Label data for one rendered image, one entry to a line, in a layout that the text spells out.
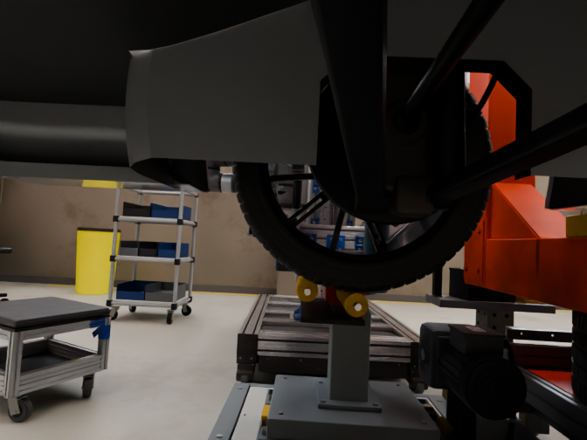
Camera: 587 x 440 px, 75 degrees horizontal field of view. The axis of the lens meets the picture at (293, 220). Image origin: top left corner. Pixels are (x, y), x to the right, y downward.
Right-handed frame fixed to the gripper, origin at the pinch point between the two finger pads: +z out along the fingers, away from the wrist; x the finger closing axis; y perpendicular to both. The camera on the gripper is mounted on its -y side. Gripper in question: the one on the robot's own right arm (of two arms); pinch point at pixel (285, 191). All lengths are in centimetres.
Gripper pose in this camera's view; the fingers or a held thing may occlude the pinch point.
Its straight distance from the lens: 147.7
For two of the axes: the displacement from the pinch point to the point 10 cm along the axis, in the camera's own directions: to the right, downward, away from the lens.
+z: 10.0, 0.5, -0.3
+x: 0.2, 0.6, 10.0
